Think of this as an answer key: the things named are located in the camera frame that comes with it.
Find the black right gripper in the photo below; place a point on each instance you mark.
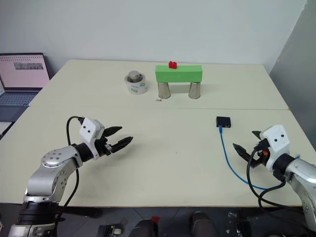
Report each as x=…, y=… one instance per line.
x=261, y=155

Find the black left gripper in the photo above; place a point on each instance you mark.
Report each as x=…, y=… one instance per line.
x=102, y=146

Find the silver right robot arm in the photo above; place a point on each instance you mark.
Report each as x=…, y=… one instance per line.
x=301, y=172

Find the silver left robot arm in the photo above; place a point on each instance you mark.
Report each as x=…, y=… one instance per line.
x=47, y=177

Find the small black box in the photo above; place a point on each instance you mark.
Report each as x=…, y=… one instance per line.
x=223, y=121

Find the grey metal cylinder weight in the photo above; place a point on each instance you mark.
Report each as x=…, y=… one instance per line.
x=134, y=76

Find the silver metal cup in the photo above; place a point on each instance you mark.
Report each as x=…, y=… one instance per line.
x=164, y=90
x=194, y=90

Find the green rectangular block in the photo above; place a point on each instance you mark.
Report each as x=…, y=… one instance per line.
x=179, y=73

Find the red toy brick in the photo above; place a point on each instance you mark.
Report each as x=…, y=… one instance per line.
x=173, y=65

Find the small red part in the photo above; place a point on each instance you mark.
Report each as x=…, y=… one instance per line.
x=155, y=219

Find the grey partition panel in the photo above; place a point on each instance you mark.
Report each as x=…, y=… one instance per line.
x=296, y=61

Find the black boxy device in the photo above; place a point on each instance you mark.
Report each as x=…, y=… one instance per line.
x=112, y=230

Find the dark rounded shape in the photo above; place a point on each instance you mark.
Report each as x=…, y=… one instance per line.
x=201, y=224
x=145, y=229

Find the open laptop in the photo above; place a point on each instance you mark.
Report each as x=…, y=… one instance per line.
x=22, y=71

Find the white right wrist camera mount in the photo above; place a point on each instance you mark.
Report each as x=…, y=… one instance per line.
x=276, y=138

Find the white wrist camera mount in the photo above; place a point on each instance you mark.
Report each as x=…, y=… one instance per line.
x=276, y=138
x=89, y=130

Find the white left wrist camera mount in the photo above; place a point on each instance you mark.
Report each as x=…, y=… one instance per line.
x=89, y=130

